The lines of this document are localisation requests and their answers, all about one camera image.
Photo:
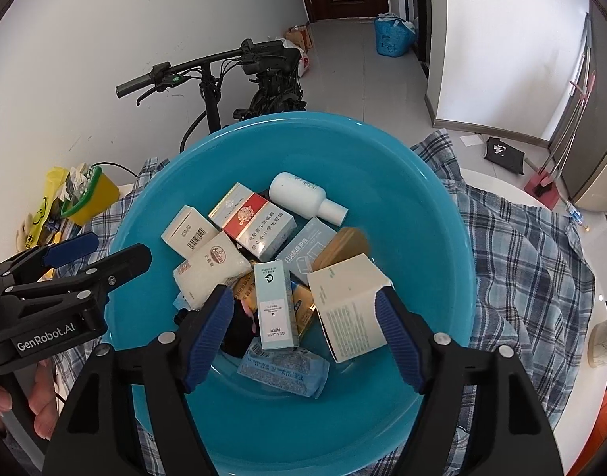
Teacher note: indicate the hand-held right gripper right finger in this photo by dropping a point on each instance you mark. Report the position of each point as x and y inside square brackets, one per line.
[397, 342]

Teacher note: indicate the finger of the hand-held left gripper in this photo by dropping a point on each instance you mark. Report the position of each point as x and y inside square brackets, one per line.
[70, 250]
[129, 260]

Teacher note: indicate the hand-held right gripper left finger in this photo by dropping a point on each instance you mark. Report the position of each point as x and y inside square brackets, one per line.
[209, 342]

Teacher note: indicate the large white box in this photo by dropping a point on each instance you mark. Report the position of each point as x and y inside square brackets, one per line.
[343, 307]

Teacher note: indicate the blue plastic basin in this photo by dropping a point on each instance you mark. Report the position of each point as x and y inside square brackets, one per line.
[407, 198]

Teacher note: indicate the person's left hand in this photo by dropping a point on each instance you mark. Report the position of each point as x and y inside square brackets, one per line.
[43, 401]

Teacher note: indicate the yellow container with green rim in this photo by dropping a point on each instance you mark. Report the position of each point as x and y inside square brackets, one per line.
[97, 198]

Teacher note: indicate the white barcode box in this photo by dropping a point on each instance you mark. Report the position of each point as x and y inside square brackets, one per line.
[184, 225]

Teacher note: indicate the yellow plastic bag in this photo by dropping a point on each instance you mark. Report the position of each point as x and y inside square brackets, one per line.
[52, 183]

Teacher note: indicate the white tissue packet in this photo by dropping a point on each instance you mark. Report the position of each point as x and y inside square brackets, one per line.
[209, 272]

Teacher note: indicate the white green packet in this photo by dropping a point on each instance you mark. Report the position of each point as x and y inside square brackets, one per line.
[80, 181]

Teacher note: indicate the teal slim box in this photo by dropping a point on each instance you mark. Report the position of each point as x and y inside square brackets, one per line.
[273, 302]

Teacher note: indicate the blue tissue packet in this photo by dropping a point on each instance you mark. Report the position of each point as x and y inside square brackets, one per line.
[283, 367]

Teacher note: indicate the gold and blue box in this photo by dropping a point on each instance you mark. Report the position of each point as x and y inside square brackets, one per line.
[303, 307]

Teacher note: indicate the red and white box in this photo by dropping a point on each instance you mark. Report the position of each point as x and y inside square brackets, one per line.
[248, 223]

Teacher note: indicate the light blue box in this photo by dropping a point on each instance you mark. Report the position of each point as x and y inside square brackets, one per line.
[308, 243]

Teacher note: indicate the blue plaid cloth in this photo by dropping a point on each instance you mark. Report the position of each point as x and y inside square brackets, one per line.
[521, 267]

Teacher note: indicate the white plastic bottle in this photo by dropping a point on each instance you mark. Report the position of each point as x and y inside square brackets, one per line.
[298, 191]

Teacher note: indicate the white paper cup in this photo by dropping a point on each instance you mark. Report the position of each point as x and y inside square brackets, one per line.
[606, 344]

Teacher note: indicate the red dustpan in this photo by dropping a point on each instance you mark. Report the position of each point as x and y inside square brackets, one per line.
[541, 186]

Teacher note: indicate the white paper sheet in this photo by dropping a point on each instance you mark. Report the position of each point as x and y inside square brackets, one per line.
[471, 140]

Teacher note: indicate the black bag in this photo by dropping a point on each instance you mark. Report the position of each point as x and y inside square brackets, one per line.
[504, 153]

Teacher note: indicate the clear water bottle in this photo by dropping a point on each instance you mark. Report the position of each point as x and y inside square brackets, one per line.
[576, 215]

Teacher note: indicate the black folding bicycle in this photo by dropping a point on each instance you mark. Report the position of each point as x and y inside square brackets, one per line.
[268, 89]

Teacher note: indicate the white plastic bag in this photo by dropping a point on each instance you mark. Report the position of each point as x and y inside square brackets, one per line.
[301, 62]

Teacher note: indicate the cardboard box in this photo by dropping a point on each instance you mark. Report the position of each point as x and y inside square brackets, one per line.
[301, 37]

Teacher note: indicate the grey refrigerator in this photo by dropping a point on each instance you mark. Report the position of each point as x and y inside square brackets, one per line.
[596, 134]

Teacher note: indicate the blue woven bag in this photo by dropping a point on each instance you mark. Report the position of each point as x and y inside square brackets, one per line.
[392, 37]

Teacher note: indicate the black framed glass door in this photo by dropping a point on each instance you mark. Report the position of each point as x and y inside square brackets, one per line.
[417, 10]

